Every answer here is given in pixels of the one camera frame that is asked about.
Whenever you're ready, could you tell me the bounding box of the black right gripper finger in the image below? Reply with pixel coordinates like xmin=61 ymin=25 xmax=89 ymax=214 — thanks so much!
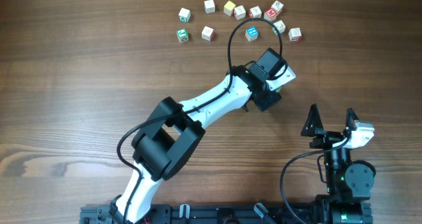
xmin=345 ymin=108 xmax=358 ymax=131
xmin=301 ymin=103 xmax=324 ymax=136

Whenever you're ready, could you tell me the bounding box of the green letter I block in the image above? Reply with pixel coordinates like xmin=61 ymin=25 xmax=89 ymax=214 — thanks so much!
xmin=272 ymin=20 xmax=286 ymax=34

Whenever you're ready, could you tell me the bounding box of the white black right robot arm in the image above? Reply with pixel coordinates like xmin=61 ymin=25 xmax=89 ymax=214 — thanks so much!
xmin=301 ymin=104 xmax=376 ymax=224

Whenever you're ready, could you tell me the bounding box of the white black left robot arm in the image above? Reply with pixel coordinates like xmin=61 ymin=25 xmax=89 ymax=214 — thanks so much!
xmin=110 ymin=48 xmax=295 ymax=223

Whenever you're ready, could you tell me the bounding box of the blue top wooden block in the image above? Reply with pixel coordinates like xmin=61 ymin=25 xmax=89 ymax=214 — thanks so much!
xmin=245 ymin=26 xmax=258 ymax=42

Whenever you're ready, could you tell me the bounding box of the red letter Y block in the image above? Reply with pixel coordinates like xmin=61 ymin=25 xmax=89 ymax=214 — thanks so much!
xmin=288 ymin=28 xmax=302 ymax=42

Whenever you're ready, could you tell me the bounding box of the red top M block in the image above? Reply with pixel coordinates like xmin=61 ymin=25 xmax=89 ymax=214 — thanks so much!
xmin=263 ymin=8 xmax=278 ymax=22

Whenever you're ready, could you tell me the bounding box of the red letter M block left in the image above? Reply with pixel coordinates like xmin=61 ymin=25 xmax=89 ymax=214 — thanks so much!
xmin=201 ymin=26 xmax=214 ymax=41

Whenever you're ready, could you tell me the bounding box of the red edge picture block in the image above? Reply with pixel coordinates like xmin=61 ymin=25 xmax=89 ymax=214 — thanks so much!
xmin=249 ymin=6 xmax=262 ymax=18

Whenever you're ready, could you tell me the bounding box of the red side picture block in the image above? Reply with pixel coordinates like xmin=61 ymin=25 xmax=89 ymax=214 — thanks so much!
xmin=233 ymin=5 xmax=246 ymax=20

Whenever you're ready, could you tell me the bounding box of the red number block far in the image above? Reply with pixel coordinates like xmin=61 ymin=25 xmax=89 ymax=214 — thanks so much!
xmin=271 ymin=0 xmax=284 ymax=14

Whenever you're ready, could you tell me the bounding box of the yellow top wooden block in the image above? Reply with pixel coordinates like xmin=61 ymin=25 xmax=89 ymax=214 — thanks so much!
xmin=224 ymin=1 xmax=236 ymax=16

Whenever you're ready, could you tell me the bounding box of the green ball picture block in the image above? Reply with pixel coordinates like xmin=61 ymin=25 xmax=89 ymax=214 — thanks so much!
xmin=176 ymin=28 xmax=189 ymax=43

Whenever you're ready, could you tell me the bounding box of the plain wooden block left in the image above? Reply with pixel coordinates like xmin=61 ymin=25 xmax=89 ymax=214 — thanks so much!
xmin=204 ymin=0 xmax=216 ymax=14

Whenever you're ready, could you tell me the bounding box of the green letter A block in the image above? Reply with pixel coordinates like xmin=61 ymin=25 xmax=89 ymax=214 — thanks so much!
xmin=178 ymin=8 xmax=191 ymax=22

